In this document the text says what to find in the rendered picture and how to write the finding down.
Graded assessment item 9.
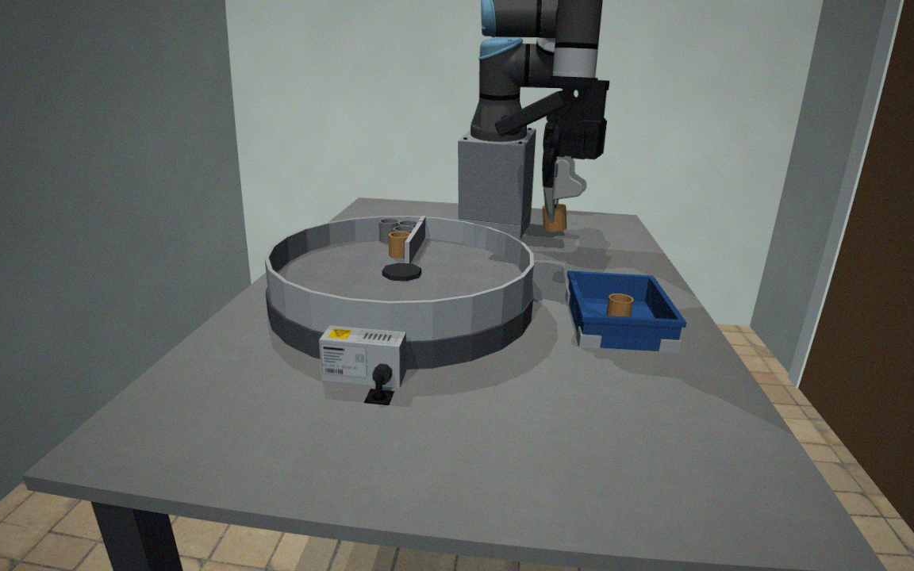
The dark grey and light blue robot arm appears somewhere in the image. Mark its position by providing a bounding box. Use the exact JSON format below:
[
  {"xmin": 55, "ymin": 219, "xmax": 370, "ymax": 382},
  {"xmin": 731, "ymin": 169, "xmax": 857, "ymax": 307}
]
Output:
[{"xmin": 470, "ymin": 0, "xmax": 603, "ymax": 142}]

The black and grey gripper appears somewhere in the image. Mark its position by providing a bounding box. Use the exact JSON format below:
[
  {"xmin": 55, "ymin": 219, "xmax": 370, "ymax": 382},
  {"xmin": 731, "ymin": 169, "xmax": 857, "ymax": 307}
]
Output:
[{"xmin": 542, "ymin": 75, "xmax": 609, "ymax": 221}]

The bronze bushing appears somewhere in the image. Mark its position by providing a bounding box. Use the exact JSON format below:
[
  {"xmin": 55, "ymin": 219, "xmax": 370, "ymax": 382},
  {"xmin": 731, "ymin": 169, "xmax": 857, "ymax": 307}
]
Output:
[
  {"xmin": 606, "ymin": 293, "xmax": 634, "ymax": 316},
  {"xmin": 543, "ymin": 204, "xmax": 566, "ymax": 232},
  {"xmin": 389, "ymin": 232, "xmax": 410, "ymax": 259}
]

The blue plastic crate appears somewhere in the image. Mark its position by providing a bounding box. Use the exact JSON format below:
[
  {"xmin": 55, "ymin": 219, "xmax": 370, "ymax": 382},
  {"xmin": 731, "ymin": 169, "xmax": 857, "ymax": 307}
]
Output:
[{"xmin": 565, "ymin": 270, "xmax": 686, "ymax": 353}]

